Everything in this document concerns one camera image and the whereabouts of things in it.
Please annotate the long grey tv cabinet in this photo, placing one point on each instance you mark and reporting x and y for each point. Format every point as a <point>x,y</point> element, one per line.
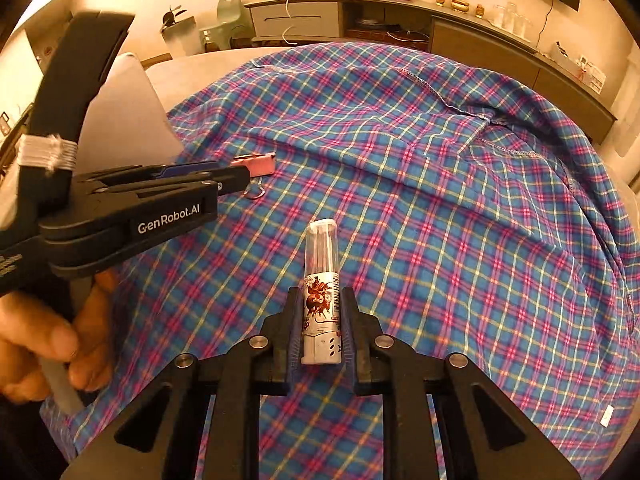
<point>475,40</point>

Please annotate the potted plant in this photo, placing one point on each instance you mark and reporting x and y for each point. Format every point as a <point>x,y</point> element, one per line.
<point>179,32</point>

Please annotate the blue pink plaid cloth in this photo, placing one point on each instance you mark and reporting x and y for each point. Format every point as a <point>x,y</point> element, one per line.
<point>425,185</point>

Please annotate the gold round ornament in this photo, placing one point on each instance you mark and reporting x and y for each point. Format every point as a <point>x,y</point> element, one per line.
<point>460,3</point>

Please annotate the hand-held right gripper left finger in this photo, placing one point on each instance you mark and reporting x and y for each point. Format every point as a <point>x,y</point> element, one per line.
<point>295,332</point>

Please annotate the white boxes with red print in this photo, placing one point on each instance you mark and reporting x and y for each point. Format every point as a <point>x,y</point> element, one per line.
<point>580,65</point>

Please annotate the set of clear glasses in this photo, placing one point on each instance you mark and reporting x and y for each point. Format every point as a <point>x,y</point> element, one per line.
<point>512,20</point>

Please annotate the person's left hand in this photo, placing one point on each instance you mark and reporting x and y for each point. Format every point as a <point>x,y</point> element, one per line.
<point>35,330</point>

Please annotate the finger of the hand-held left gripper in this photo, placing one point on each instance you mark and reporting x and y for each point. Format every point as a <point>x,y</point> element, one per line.
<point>200,180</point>
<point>192,166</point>

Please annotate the cream curtain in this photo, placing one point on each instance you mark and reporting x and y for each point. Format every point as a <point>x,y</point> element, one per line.
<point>629,110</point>

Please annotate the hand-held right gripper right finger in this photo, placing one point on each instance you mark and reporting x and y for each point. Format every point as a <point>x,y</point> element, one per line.
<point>350,332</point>

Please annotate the pale green child chair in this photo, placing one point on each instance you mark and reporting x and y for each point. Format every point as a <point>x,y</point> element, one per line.
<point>230,22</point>

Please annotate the shoes in cabinet shelf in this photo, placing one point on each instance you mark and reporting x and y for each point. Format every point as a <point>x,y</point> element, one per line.
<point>407,36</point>

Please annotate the clear plastic refill tube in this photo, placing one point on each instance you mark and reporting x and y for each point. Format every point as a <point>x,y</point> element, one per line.
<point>322,260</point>

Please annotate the white cardboard box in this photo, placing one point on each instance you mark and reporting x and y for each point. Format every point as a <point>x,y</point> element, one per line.
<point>130,120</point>

